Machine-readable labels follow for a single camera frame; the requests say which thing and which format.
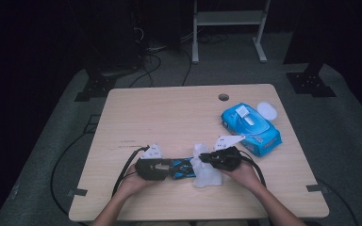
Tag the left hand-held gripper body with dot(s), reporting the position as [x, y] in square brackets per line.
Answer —
[146, 169]

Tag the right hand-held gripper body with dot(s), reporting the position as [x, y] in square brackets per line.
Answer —
[229, 160]

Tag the white wet wipe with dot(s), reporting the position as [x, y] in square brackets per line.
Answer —
[205, 177]

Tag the blue toy car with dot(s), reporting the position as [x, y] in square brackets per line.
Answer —
[182, 169]

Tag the blue wet wipes pack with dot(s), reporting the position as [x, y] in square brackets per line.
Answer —
[257, 132]

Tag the person's left hand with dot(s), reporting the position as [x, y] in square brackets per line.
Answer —
[132, 185]

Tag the person's right hand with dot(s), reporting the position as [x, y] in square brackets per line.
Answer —
[246, 179]

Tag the grey tape piece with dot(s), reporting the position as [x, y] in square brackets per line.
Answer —
[317, 188]
[77, 192]

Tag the black stand base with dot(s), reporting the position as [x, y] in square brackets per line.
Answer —
[311, 84]
[95, 88]

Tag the white metal stand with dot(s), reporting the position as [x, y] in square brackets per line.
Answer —
[229, 18]

